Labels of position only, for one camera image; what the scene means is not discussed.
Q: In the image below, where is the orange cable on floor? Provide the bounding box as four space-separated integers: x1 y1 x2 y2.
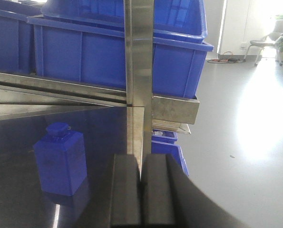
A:
207 51 244 64

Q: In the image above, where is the blue bin left on shelf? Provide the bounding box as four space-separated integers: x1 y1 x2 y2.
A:
0 2 39 74

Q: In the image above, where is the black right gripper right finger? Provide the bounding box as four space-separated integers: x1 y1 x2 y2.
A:
141 154 247 228

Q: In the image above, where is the grey chair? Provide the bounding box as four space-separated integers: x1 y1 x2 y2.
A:
243 19 283 67

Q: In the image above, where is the blue bin below shelf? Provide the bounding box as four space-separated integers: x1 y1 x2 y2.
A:
152 129 189 176

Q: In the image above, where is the blue bin nested on top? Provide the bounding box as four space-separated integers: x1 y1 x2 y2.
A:
41 0 207 43

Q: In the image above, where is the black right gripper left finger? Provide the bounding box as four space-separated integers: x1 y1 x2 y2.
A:
111 154 141 226

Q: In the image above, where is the blue bin right on shelf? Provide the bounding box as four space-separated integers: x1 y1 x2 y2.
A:
28 16 213 98

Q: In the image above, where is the blue plastic bottle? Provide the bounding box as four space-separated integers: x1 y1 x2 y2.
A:
33 122 87 196

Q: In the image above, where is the blue bin on shelf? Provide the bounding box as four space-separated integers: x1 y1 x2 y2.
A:
28 16 213 98
0 2 39 74

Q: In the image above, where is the stainless steel shelf frame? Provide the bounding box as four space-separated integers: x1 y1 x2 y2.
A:
0 0 199 165

